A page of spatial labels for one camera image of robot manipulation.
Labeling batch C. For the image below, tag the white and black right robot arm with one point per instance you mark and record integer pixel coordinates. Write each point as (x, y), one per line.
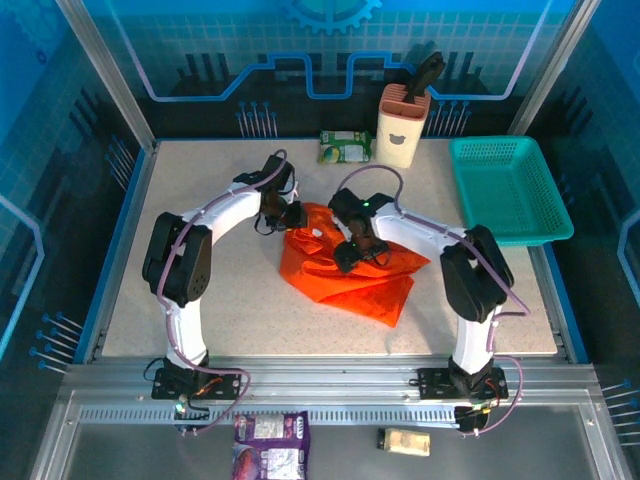
(425, 230)

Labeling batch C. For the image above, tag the small tan packet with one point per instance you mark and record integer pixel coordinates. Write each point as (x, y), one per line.
(407, 442)

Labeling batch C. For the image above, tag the orange t-shirt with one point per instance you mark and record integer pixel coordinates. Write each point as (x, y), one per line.
(350, 295)

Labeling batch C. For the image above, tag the purple snack bag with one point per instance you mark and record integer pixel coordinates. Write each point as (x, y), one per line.
(272, 450)

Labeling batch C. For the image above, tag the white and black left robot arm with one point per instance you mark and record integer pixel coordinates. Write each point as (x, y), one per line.
(230, 210)

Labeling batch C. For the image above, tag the aluminium rail frame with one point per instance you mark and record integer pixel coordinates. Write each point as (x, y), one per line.
(325, 380)

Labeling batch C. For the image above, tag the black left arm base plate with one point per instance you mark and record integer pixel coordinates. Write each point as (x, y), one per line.
(230, 382)

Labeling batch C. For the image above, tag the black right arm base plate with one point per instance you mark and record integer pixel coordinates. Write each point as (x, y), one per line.
(432, 382)

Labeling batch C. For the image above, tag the cream knife block pink top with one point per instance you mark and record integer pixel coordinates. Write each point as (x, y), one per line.
(397, 145)

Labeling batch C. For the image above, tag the aluminium frame post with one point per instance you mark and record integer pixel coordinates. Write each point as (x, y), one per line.
(110, 75)
(548, 75)

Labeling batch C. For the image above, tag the teal plastic basket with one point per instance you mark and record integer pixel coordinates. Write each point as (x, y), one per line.
(505, 190)

